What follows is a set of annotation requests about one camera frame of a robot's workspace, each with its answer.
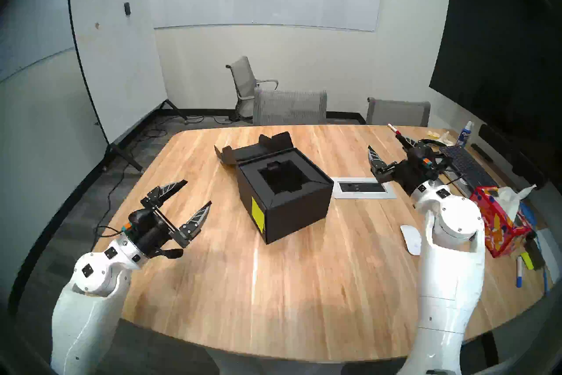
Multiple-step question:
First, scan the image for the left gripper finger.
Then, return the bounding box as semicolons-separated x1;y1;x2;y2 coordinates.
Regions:
140;179;189;209
178;201;213;247

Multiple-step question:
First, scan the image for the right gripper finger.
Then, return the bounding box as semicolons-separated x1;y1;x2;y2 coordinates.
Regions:
395;132;423;154
368;146;390;179

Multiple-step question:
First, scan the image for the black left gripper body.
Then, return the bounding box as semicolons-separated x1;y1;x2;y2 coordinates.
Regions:
128;198;194;259

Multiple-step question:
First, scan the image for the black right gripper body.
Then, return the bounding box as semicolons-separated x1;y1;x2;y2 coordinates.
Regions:
377;157;440;197

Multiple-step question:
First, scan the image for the white computer mouse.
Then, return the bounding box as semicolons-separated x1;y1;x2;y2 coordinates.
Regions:
400;225;423;255

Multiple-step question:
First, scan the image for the black cardboard box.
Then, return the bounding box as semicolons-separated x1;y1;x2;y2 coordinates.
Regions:
214;131;335;245

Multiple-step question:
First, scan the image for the yellow rectangular box sticker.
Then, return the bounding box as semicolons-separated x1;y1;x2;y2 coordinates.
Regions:
251;196;266;233

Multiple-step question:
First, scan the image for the black foam box insert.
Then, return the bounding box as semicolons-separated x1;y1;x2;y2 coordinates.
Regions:
245;149;331;204

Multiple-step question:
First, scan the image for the red floral tissue box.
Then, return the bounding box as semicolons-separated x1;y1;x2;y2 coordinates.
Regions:
472;186;533;258

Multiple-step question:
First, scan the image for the silver table power outlet panel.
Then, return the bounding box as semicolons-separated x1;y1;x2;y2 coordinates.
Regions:
331;177;396;199

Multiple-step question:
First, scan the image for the grey fabric chair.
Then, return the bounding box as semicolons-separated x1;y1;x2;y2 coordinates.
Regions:
366;97;431;127

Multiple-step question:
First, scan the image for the black keyboard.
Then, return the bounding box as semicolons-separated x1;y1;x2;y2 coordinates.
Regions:
439;145;499;188
439;161;483;200

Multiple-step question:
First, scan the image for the whiteboard cleaner spray bottle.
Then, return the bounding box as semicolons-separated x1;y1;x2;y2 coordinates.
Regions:
455;120;475;147

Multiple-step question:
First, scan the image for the black video bar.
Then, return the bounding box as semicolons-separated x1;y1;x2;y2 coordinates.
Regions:
478;124;548;190

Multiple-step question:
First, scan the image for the grey mesh chair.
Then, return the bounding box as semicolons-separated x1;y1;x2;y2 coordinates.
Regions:
253;88;328;126

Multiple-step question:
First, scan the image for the rolling whiteboard on black stand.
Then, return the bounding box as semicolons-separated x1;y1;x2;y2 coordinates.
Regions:
67;0;189;173

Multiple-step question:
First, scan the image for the large black whiteboard eraser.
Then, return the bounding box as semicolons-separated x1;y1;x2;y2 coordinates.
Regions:
525;238;546;270

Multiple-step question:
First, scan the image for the grey office chair with armrests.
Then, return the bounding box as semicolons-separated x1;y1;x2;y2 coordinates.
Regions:
226;56;279;119

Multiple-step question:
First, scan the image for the white paper sheet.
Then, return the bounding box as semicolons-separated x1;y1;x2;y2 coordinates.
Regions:
536;227;562;284

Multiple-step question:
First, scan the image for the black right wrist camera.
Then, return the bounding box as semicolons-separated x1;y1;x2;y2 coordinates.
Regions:
411;146;435;167

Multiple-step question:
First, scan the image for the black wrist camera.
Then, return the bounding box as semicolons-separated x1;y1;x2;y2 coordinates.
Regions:
128;209;152;232
411;146;435;167

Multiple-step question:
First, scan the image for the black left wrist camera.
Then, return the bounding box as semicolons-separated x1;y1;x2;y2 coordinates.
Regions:
128;209;152;232

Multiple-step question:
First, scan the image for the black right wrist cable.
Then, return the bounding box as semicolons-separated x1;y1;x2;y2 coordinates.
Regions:
428;150;466;182

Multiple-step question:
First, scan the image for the black floor cable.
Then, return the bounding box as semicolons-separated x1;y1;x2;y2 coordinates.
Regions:
72;114;240;335

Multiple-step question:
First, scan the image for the blue flat tool with handle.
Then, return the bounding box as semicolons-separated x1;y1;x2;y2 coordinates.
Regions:
518;202;549;296

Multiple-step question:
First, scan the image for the large black wall screen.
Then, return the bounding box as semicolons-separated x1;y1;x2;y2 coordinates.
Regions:
429;0;562;168

